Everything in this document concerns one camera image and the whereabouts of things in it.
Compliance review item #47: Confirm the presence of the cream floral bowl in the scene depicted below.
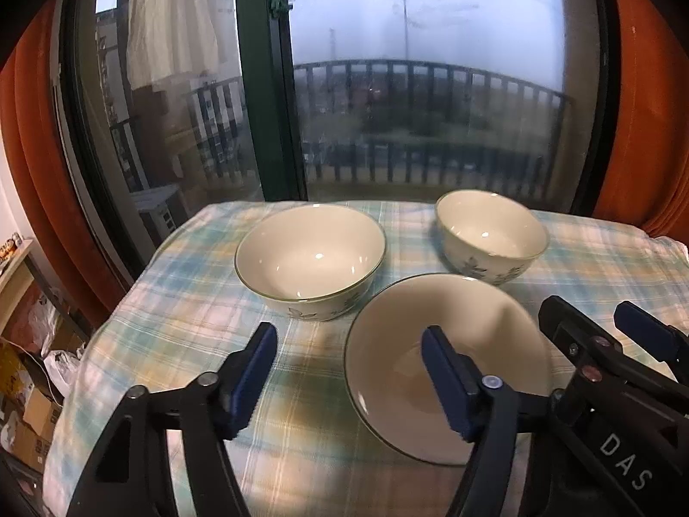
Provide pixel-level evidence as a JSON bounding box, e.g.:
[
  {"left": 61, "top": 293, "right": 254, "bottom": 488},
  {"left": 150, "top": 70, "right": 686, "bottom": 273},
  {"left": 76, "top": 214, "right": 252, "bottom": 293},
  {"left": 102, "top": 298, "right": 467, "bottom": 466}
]
[
  {"left": 235, "top": 203, "right": 387, "bottom": 322},
  {"left": 344, "top": 273, "right": 555, "bottom": 467},
  {"left": 435, "top": 190, "right": 550, "bottom": 287}
]

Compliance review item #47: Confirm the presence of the brown cardboard box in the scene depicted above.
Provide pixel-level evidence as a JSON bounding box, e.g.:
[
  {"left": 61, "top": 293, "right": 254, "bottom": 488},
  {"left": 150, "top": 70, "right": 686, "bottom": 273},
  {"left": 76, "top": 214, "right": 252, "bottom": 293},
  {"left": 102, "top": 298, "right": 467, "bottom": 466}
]
[{"left": 11, "top": 388, "right": 64, "bottom": 472}]

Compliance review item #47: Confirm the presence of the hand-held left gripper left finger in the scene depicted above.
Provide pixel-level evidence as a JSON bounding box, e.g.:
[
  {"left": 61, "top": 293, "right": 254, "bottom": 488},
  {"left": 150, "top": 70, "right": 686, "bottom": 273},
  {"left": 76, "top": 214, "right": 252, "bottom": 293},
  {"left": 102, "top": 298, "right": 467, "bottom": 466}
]
[{"left": 65, "top": 322, "right": 279, "bottom": 517}]

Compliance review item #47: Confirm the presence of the green window frame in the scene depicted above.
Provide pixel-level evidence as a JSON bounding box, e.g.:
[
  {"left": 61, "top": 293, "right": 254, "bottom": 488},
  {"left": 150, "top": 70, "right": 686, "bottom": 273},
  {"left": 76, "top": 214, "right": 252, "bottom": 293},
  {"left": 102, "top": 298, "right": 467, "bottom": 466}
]
[{"left": 235, "top": 0, "right": 307, "bottom": 202}]

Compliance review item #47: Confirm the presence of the orange curtain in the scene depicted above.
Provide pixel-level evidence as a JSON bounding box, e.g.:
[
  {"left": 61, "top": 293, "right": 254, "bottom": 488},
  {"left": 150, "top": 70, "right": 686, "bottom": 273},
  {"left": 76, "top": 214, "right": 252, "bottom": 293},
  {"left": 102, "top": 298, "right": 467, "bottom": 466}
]
[
  {"left": 0, "top": 0, "right": 130, "bottom": 329},
  {"left": 592, "top": 0, "right": 689, "bottom": 238}
]

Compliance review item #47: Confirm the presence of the white hanging garment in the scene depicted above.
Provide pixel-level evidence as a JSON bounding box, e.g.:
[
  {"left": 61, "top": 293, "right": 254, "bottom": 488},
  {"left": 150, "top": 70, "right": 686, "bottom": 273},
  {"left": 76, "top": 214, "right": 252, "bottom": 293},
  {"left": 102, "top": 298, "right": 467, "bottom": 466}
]
[{"left": 125, "top": 0, "right": 230, "bottom": 87}]

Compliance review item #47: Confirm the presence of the grey balcony stool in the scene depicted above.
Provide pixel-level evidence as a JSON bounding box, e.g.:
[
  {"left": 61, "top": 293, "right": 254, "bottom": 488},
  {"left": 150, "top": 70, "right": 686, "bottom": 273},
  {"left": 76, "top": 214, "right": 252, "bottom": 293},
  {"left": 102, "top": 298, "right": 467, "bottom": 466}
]
[{"left": 132, "top": 183, "right": 186, "bottom": 249}]

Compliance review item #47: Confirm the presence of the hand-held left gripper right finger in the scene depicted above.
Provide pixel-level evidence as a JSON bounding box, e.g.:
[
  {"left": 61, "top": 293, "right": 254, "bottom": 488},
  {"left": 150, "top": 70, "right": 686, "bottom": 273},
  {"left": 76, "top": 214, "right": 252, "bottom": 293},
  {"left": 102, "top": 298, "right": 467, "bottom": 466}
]
[{"left": 421, "top": 326, "right": 565, "bottom": 517}]

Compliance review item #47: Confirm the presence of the yellow printed cardboard box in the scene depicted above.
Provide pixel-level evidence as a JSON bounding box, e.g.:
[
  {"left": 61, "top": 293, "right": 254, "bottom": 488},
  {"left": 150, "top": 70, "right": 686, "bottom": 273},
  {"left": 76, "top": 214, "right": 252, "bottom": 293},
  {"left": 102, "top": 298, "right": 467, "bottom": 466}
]
[{"left": 0, "top": 342, "right": 36, "bottom": 405}]

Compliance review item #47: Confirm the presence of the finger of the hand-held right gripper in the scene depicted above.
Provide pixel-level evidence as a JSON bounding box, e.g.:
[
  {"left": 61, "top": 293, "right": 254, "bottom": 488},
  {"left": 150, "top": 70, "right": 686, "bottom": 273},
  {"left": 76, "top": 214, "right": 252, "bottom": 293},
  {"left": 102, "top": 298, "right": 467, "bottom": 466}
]
[
  {"left": 614, "top": 302, "right": 689, "bottom": 375},
  {"left": 538, "top": 295, "right": 630, "bottom": 383}
]

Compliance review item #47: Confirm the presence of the pink and white plastic bag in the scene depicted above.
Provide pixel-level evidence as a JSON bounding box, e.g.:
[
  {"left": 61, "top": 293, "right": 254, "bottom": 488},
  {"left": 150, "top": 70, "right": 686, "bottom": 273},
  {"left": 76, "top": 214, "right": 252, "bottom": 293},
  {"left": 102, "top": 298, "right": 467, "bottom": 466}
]
[{"left": 8, "top": 285, "right": 60, "bottom": 356}]

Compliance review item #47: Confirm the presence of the plaid tablecloth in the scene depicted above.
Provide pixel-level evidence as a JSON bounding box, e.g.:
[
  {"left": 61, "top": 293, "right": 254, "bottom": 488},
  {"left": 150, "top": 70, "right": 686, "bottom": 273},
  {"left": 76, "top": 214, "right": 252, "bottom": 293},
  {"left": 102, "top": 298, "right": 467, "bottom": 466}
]
[{"left": 42, "top": 200, "right": 689, "bottom": 517}]

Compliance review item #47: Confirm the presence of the wooden shelf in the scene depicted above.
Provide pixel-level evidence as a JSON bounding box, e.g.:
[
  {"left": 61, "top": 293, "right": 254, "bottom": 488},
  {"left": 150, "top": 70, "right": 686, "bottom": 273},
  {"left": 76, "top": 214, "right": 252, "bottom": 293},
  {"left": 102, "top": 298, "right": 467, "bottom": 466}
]
[{"left": 0, "top": 237, "right": 92, "bottom": 346}]

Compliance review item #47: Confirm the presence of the utility pole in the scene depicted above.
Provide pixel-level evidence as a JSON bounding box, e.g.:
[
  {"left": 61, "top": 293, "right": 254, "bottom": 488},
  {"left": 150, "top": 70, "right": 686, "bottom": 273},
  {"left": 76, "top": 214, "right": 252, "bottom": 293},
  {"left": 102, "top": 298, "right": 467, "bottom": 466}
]
[{"left": 392, "top": 0, "right": 415, "bottom": 60}]

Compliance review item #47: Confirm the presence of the black balcony railing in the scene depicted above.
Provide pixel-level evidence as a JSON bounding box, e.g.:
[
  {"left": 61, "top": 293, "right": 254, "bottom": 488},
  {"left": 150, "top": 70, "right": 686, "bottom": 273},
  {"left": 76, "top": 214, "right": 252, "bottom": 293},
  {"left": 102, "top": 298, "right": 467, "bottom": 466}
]
[{"left": 110, "top": 59, "right": 576, "bottom": 200}]

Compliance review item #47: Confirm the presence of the stack of balcony cardboard boxes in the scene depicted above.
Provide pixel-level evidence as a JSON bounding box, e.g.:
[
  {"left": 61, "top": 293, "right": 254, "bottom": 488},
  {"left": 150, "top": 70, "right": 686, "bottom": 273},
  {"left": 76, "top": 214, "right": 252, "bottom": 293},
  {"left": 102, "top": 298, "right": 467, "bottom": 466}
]
[{"left": 132, "top": 86, "right": 202, "bottom": 195}]

